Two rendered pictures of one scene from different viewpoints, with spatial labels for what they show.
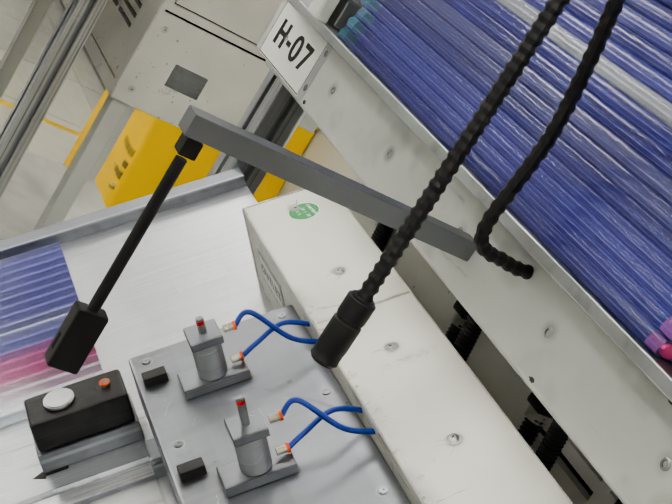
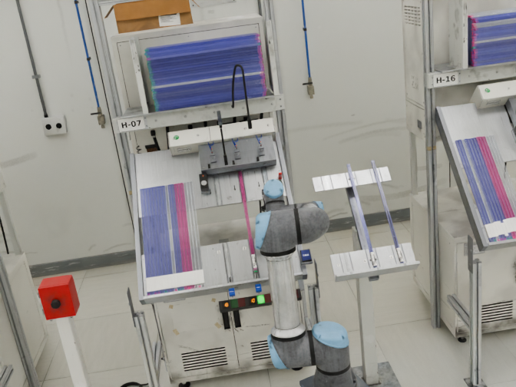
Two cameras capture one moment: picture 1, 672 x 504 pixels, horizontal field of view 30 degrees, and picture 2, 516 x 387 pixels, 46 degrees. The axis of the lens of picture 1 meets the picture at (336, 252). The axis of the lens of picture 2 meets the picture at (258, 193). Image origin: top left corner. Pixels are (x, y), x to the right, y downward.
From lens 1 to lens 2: 2.30 m
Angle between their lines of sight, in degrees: 57
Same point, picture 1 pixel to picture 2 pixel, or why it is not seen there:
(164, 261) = (155, 171)
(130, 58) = not seen: outside the picture
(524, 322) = (238, 110)
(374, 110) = (172, 114)
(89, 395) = (204, 178)
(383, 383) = (229, 133)
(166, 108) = not seen: outside the picture
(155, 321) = (175, 173)
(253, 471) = (239, 153)
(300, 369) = (216, 146)
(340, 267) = (196, 134)
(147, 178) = not seen: outside the picture
